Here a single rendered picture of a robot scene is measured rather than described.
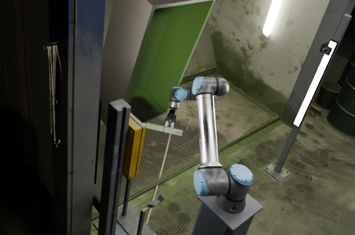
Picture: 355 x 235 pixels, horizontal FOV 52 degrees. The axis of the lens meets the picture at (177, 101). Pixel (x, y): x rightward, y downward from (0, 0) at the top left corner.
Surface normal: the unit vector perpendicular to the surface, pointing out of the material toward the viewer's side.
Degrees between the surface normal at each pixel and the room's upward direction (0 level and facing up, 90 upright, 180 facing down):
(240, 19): 90
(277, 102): 90
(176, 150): 0
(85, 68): 90
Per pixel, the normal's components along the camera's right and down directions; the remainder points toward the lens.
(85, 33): 0.66, 0.51
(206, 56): 0.65, -0.01
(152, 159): 0.18, -0.82
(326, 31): -0.73, 0.27
